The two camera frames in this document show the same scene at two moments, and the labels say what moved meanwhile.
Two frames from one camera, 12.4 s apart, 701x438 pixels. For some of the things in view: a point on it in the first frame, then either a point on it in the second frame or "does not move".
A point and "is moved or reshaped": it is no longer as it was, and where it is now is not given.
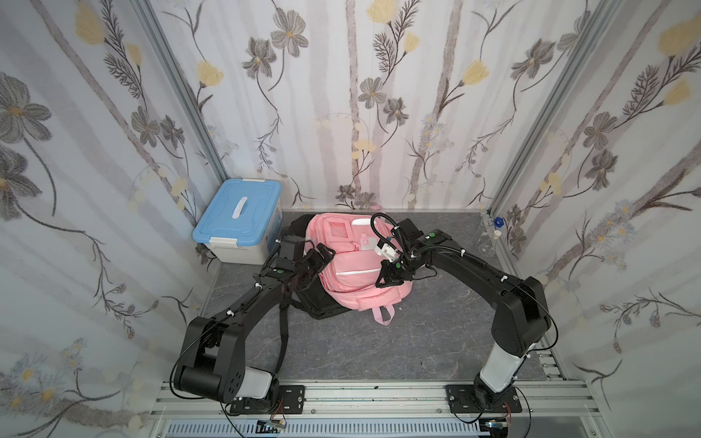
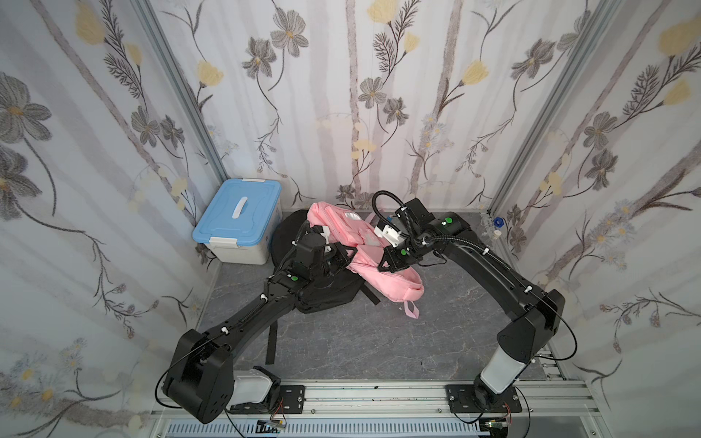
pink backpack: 350,277 is moved or reshaped
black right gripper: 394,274 to 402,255
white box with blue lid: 245,222 does not move
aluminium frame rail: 560,399 does not move
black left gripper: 319,264 to 337,250
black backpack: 308,295 is moved or reshaped
